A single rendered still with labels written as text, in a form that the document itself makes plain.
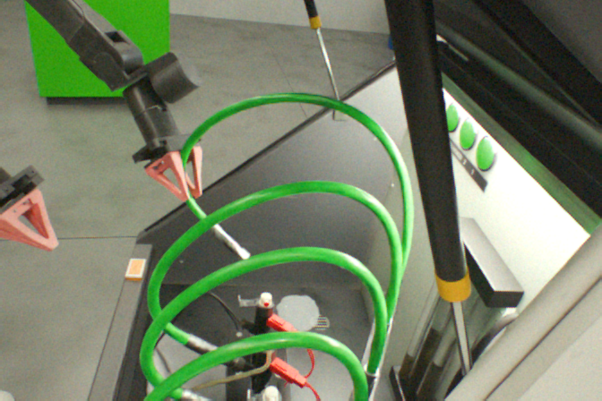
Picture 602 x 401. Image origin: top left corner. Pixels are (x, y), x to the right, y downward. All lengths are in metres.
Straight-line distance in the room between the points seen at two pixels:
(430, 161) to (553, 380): 0.12
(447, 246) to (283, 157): 0.71
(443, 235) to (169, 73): 0.58
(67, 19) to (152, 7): 3.03
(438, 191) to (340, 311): 0.92
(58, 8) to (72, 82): 3.19
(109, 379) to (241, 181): 0.42
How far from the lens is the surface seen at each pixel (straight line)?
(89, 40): 0.81
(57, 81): 4.02
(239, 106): 0.67
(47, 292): 2.40
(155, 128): 0.78
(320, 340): 0.44
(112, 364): 0.88
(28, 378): 2.12
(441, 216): 0.25
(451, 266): 0.28
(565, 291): 0.27
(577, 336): 0.27
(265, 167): 0.96
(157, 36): 3.90
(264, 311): 0.75
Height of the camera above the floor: 1.65
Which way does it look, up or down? 31 degrees down
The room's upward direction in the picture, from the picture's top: 9 degrees clockwise
